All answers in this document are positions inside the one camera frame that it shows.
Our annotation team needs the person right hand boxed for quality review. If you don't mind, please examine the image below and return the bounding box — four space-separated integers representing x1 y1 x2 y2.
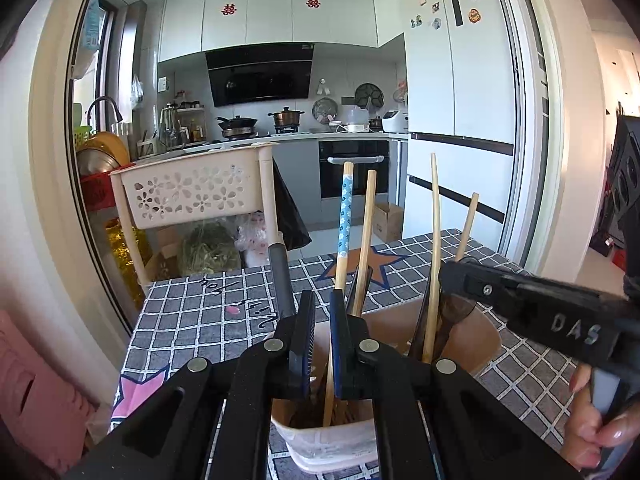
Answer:
561 364 640 470

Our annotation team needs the blue patterned chopstick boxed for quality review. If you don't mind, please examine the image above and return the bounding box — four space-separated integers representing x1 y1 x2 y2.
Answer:
323 162 354 427

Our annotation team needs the cooking pot on stove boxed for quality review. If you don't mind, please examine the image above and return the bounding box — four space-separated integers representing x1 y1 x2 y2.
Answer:
268 106 305 129

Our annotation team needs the pink utensil holder caddy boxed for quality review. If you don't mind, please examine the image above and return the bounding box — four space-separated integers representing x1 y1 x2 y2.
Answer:
271 302 501 479

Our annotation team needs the built-in black oven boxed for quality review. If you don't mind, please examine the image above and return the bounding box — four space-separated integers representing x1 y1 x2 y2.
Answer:
319 140 390 198

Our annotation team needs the white refrigerator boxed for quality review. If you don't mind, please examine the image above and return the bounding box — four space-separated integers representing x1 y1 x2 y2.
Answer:
399 0 518 249

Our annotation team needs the black wok on stove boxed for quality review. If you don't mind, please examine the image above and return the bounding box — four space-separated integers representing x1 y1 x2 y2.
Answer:
217 115 257 138

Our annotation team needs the black range hood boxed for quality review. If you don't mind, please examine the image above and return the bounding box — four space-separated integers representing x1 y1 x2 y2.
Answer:
205 42 314 107

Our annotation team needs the plain wooden chopstick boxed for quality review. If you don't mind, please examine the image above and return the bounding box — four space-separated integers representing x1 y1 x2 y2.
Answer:
422 153 442 363
454 193 480 261
358 170 376 271

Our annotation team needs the grey checked tablecloth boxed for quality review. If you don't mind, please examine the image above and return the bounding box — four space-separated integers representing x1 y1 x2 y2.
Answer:
108 234 575 450

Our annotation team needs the small cardboard box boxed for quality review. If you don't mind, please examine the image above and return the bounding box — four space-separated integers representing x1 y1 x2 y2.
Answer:
372 203 404 243

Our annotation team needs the black garbage bag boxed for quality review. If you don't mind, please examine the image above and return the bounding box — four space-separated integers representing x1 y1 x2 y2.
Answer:
272 160 311 252

